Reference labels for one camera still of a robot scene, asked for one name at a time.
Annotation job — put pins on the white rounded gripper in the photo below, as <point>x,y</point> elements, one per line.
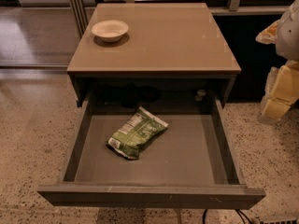
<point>289,36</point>

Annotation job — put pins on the green jalapeno chip bag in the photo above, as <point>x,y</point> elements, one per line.
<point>131,137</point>

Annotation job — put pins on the brown cabinet with counter top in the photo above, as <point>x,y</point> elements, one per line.
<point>169,53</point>

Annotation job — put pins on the small white knob in cabinet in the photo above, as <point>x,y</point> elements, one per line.
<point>200,95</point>

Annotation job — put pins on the white power strip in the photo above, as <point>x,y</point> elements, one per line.
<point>275,220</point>

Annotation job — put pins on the white ceramic bowl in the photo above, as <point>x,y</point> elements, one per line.
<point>110,31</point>

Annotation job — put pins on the metal window frame post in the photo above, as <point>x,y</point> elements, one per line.
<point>79,12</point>

